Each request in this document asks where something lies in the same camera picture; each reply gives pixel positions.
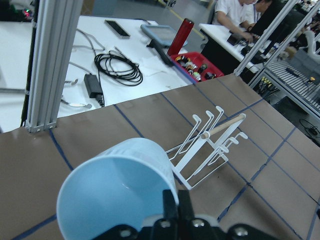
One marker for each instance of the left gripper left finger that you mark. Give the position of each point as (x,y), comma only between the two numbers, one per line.
(170,209)

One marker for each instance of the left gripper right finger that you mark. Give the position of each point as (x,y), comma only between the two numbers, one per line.
(185,208)

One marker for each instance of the light blue cup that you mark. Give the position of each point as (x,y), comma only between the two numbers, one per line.
(122,185)

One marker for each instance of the black power adapter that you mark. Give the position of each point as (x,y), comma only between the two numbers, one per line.
(93,86)

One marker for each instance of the red parts tray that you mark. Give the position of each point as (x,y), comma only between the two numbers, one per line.
(196,67)

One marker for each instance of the blue teach pendant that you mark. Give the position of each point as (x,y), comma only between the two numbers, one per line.
(164,34)

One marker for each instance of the black smartphone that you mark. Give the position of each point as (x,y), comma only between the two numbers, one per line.
(117,29)

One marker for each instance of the person in white hoodie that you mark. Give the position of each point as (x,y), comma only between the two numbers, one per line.
(232,15)

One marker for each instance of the white wire cup rack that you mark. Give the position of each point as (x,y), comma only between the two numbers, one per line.
(205,148)

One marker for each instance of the aluminium frame post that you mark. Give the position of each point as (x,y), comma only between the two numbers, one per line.
(55,29)

